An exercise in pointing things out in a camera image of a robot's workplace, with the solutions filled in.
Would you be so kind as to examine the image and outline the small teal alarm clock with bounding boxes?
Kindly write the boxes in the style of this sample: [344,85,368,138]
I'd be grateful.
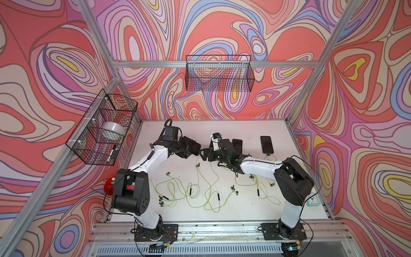
[306,196,321,207]

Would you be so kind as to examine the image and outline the white tape roll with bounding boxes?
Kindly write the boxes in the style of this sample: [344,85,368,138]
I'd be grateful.
[102,122,126,138]

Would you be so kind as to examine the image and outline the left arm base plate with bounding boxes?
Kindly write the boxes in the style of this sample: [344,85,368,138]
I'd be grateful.
[130,224,179,243]

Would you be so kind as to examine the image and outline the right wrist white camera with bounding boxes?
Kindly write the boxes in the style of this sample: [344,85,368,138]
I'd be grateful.
[210,132,222,151]

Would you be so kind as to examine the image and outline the blue phone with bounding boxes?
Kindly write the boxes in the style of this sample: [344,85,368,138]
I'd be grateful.
[260,136,274,155]

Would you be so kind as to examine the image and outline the green earphones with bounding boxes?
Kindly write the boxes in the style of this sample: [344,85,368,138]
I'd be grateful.
[234,174,281,206]
[201,163,236,214]
[264,154,277,187]
[152,172,187,207]
[186,157,213,211]

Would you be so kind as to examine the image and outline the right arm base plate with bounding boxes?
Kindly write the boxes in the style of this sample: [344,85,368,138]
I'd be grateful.
[260,222,307,241]

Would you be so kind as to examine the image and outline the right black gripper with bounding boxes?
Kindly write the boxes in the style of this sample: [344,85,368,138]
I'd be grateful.
[197,147,229,164]

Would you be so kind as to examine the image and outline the left black wire basket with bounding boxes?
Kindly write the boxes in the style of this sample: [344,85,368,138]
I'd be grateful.
[66,90,138,166]

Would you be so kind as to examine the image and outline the black marker in basket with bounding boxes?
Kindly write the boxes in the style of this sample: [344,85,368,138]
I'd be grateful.
[108,145,118,162]

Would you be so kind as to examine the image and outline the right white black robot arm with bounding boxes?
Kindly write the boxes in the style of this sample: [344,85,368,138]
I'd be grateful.
[199,139,314,229]

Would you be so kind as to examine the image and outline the red cup with markers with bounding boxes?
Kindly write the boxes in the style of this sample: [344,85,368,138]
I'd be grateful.
[103,176,115,196]

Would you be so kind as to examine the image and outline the black wire basket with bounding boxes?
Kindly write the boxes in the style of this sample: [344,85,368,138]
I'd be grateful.
[185,54,255,93]
[66,90,138,166]

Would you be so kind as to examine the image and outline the back black wire basket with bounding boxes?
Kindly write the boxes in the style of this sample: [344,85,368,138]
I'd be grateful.
[185,54,255,93]

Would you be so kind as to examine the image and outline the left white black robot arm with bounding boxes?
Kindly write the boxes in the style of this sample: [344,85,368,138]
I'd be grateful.
[111,125,201,230]

